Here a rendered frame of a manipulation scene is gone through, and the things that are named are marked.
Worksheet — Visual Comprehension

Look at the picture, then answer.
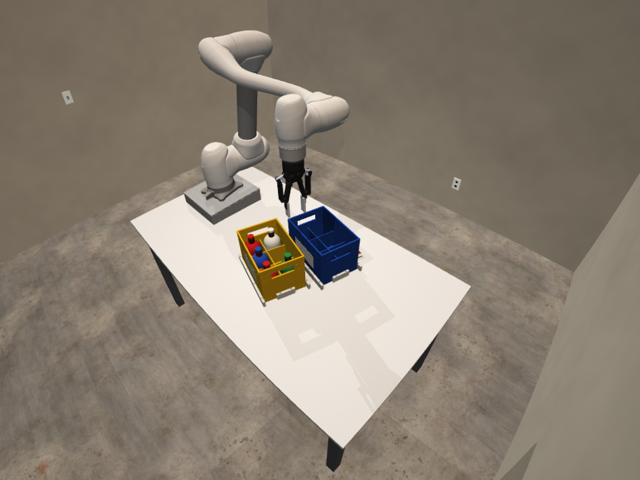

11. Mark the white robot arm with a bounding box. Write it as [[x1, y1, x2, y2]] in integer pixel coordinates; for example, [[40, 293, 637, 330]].
[[198, 30, 350, 201]]

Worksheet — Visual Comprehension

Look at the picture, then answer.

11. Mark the blue bottle with grey label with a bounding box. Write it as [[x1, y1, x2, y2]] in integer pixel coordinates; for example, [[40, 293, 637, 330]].
[[252, 246, 269, 269]]

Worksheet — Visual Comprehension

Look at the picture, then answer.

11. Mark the dark blue crate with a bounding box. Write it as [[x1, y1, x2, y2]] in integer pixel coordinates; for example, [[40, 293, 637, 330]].
[[289, 208, 361, 285]]

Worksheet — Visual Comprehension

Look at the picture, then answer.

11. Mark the brown crate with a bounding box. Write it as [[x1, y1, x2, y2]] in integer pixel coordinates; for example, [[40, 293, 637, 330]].
[[239, 221, 306, 302]]

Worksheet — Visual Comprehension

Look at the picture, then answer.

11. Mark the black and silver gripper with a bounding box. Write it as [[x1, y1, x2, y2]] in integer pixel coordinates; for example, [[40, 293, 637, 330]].
[[275, 159, 312, 218]]

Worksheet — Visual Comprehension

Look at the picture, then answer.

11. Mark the cream white bottle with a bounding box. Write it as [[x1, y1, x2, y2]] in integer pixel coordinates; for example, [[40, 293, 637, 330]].
[[264, 228, 281, 250]]

